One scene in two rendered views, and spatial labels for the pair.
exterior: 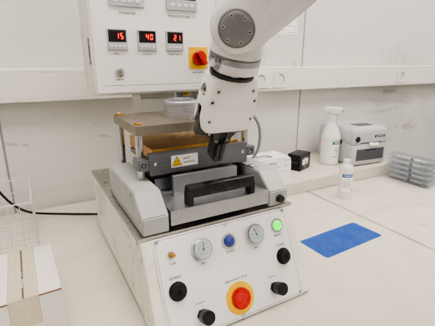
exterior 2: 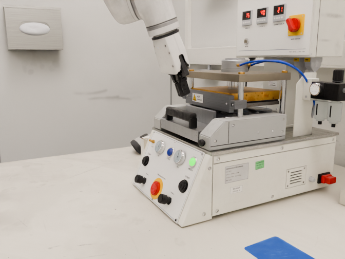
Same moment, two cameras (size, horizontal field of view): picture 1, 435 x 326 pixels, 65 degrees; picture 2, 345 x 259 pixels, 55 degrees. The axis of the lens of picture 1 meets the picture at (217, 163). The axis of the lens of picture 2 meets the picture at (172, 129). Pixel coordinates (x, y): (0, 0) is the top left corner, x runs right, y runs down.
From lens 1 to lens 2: 1.13 m
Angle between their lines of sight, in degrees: 88
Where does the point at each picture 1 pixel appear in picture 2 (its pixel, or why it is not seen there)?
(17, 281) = not seen: hidden behind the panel
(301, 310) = (158, 223)
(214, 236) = (168, 145)
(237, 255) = (168, 164)
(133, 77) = (252, 44)
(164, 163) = (190, 96)
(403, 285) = not seen: outside the picture
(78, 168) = not seen: hidden behind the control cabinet
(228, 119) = (164, 64)
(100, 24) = (241, 9)
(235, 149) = (222, 99)
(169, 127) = (197, 74)
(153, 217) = (156, 118)
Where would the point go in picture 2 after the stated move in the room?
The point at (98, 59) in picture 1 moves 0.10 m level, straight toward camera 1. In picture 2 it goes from (238, 33) to (211, 32)
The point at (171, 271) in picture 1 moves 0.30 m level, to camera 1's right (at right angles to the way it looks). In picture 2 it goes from (150, 150) to (137, 185)
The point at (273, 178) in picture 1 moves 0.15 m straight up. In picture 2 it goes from (212, 127) to (213, 65)
